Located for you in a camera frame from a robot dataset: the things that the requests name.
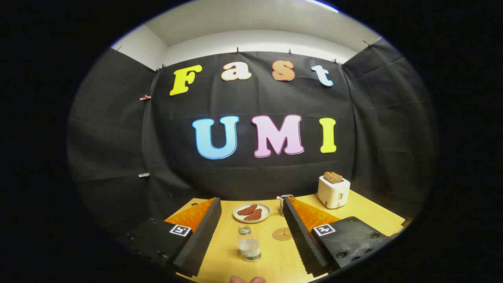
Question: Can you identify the round wooden coaster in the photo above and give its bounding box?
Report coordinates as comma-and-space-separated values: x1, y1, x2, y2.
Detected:
272, 227, 293, 241

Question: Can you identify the black backdrop cloth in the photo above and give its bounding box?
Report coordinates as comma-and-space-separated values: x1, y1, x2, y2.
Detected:
67, 37, 439, 236

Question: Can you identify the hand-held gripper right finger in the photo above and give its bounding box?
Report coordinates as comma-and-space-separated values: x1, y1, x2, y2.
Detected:
282, 196, 393, 276

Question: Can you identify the clear plastic bottle green label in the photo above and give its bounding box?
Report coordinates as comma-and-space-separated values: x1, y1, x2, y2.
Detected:
237, 225, 262, 262

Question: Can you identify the small glass jar with straw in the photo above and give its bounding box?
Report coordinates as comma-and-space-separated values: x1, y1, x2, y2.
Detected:
277, 194, 294, 217

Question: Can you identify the white round plate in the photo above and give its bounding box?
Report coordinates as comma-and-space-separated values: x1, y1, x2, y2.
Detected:
233, 202, 271, 224

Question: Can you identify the cream toaster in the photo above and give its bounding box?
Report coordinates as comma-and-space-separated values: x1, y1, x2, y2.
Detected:
318, 175, 351, 209

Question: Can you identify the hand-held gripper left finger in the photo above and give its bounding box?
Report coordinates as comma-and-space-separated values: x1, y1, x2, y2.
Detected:
120, 197, 222, 278

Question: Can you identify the wooden table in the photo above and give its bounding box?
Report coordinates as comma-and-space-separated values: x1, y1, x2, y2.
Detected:
165, 190, 407, 283

